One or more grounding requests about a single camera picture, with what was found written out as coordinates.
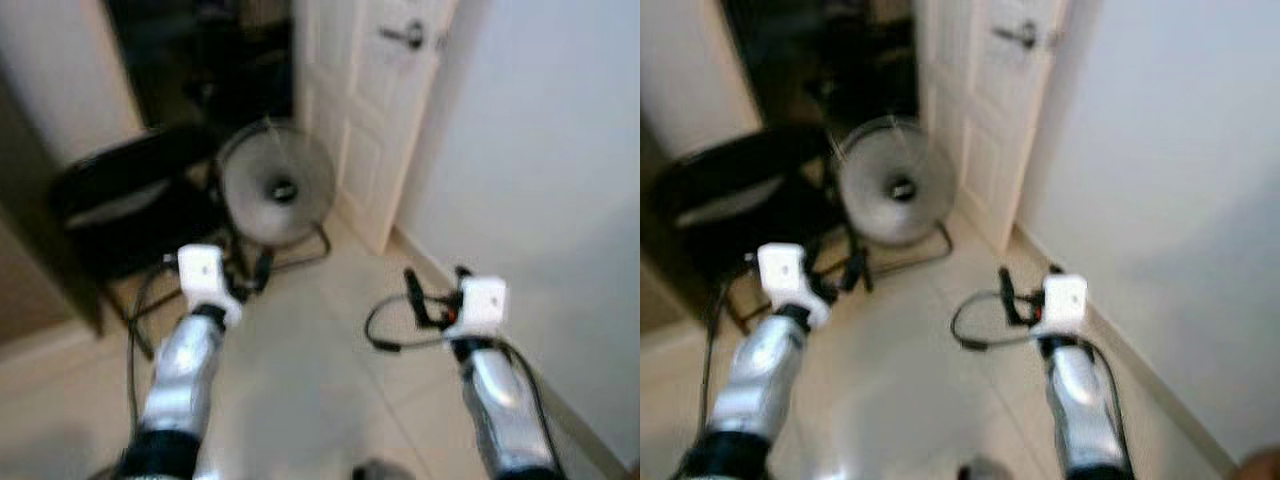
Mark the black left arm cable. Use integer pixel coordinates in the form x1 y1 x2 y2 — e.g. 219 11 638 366
700 255 766 421
125 255 186 431

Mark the white panel door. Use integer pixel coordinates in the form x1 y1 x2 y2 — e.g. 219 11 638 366
293 0 461 256
915 0 1071 256

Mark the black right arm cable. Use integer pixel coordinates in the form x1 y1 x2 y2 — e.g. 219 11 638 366
950 290 1046 351
363 293 461 353

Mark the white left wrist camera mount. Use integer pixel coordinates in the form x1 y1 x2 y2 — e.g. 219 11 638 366
757 243 831 326
177 244 244 326

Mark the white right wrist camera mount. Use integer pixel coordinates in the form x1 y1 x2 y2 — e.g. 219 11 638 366
1035 274 1089 339
445 276 508 341

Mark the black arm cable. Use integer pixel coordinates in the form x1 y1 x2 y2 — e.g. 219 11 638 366
950 290 1046 351
700 255 766 421
363 293 461 353
125 255 186 431

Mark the grey Milux floor fan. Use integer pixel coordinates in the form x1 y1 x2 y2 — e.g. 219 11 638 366
215 118 338 271
830 115 956 276

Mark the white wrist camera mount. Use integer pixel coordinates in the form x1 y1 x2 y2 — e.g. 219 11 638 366
177 244 244 326
445 276 508 341
757 243 831 326
1035 274 1089 339

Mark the dark metal door handle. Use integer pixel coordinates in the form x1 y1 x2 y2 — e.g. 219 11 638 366
992 20 1041 51
378 20 429 51

